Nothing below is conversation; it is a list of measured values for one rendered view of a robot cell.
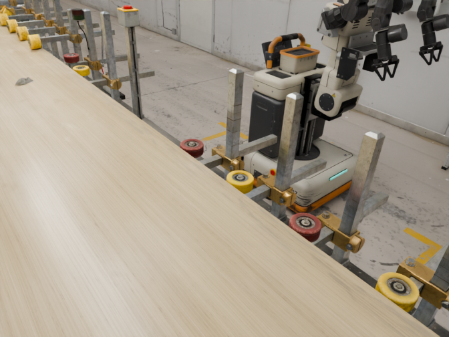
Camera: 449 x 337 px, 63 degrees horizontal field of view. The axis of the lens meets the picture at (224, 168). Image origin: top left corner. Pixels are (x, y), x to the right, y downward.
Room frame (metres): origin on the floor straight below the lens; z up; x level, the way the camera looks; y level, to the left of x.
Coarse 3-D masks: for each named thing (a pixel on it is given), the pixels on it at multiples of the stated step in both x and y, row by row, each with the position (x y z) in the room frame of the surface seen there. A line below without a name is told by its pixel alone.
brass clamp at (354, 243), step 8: (320, 216) 0.83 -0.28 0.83; (328, 224) 0.80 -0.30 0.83; (336, 224) 0.80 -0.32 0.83; (336, 232) 0.77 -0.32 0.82; (336, 240) 0.77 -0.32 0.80; (344, 240) 0.75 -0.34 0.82; (352, 240) 0.74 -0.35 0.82; (360, 240) 0.74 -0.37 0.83; (344, 248) 0.75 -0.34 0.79; (352, 248) 0.73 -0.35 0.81; (360, 248) 0.75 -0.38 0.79
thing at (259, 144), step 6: (264, 138) 1.32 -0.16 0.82; (270, 138) 1.33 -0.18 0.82; (276, 138) 1.34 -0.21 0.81; (246, 144) 1.27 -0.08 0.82; (252, 144) 1.27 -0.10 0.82; (258, 144) 1.28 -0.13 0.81; (264, 144) 1.30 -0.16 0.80; (270, 144) 1.32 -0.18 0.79; (240, 150) 1.22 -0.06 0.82; (246, 150) 1.24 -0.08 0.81; (252, 150) 1.26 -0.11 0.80; (210, 156) 1.16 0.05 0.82; (216, 156) 1.16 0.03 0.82; (204, 162) 1.12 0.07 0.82; (210, 162) 1.13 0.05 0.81; (216, 162) 1.14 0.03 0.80
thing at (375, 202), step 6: (372, 198) 0.94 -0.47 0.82; (378, 198) 0.95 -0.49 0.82; (384, 198) 0.95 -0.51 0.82; (366, 204) 0.91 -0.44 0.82; (372, 204) 0.91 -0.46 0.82; (378, 204) 0.93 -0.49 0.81; (366, 210) 0.88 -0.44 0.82; (372, 210) 0.91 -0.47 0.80; (324, 228) 0.79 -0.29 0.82; (324, 234) 0.77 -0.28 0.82; (330, 234) 0.77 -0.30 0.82; (318, 240) 0.74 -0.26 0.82; (324, 240) 0.75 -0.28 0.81; (330, 240) 0.77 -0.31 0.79; (318, 246) 0.74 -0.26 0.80
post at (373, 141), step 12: (372, 132) 0.77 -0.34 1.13; (372, 144) 0.76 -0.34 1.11; (360, 156) 0.77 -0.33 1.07; (372, 156) 0.75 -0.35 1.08; (360, 168) 0.77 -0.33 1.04; (372, 168) 0.76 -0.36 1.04; (360, 180) 0.76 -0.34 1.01; (360, 192) 0.75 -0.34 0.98; (348, 204) 0.77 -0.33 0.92; (360, 204) 0.76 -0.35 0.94; (348, 216) 0.76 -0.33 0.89; (360, 216) 0.77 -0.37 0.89; (348, 228) 0.76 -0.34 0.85; (336, 252) 0.77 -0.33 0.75; (348, 252) 0.77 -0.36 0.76
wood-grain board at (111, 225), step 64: (0, 64) 1.87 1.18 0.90; (64, 64) 1.91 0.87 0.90; (0, 128) 1.15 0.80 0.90; (64, 128) 1.17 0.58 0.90; (128, 128) 1.20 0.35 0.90; (0, 192) 0.79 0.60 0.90; (64, 192) 0.80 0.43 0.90; (128, 192) 0.81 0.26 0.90; (192, 192) 0.82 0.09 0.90; (0, 256) 0.56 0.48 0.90; (64, 256) 0.57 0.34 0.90; (128, 256) 0.58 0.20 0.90; (192, 256) 0.58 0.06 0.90; (256, 256) 0.59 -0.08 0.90; (320, 256) 0.60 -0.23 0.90; (0, 320) 0.41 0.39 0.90; (64, 320) 0.41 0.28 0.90; (128, 320) 0.42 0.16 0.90; (192, 320) 0.42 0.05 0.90; (256, 320) 0.43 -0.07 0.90; (320, 320) 0.44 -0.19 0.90; (384, 320) 0.44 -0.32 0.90
